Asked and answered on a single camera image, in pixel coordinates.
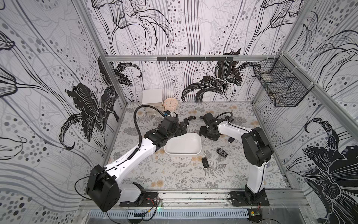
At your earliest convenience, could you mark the silver black bmw key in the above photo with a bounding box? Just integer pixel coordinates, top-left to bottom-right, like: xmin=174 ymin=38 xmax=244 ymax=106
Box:
xmin=216 ymin=148 xmax=228 ymax=158

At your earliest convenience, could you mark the white storage tray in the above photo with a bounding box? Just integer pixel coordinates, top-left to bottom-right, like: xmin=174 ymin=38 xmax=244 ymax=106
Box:
xmin=164 ymin=133 xmax=202 ymax=157

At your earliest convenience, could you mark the black car key front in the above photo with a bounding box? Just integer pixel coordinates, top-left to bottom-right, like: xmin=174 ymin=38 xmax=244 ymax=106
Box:
xmin=201 ymin=157 xmax=209 ymax=169

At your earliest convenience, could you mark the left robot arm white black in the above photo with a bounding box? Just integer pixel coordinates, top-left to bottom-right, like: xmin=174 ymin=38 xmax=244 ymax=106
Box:
xmin=86 ymin=115 xmax=188 ymax=212

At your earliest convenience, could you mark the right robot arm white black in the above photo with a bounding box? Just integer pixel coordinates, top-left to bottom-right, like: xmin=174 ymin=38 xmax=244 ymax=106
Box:
xmin=199 ymin=113 xmax=274 ymax=195

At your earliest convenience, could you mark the pink round alarm clock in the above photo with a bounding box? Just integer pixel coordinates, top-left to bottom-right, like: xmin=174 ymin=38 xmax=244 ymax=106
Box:
xmin=163 ymin=98 xmax=179 ymax=111

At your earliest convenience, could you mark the white mini drawer cabinet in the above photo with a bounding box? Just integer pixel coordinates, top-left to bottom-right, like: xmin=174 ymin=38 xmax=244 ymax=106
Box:
xmin=142 ymin=89 xmax=164 ymax=116

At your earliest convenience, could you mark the black wall rail bar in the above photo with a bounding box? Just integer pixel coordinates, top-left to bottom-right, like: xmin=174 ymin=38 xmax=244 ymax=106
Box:
xmin=156 ymin=57 xmax=234 ymax=62

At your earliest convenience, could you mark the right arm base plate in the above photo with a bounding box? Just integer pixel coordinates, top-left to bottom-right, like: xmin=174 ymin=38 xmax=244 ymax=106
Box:
xmin=228 ymin=189 xmax=270 ymax=207

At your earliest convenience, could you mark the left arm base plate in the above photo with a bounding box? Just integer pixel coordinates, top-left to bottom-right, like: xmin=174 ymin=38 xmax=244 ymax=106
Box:
xmin=119 ymin=192 xmax=158 ymax=208

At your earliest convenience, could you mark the white cable duct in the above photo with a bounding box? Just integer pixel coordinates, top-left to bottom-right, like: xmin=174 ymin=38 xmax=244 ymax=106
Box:
xmin=89 ymin=208 xmax=249 ymax=219

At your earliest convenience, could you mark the black wire wall basket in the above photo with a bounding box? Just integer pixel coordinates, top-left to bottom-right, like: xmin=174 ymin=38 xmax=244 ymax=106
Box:
xmin=253 ymin=58 xmax=313 ymax=107

